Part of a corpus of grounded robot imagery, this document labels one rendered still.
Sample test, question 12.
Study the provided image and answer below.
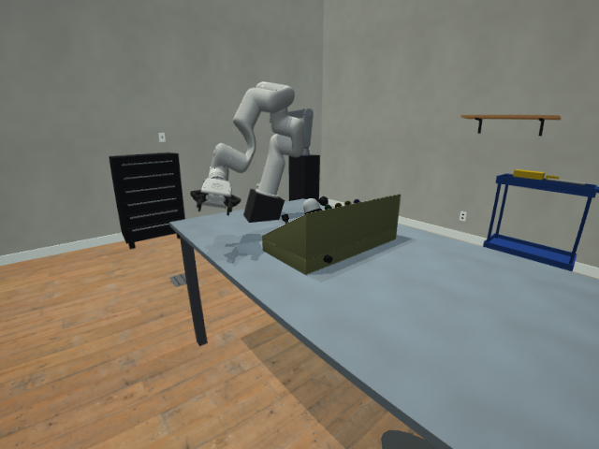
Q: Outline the olive green control console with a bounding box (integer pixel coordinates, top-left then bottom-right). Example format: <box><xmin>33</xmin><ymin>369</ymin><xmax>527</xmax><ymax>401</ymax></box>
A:
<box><xmin>262</xmin><ymin>195</ymin><xmax>401</xmax><ymax>275</ymax></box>

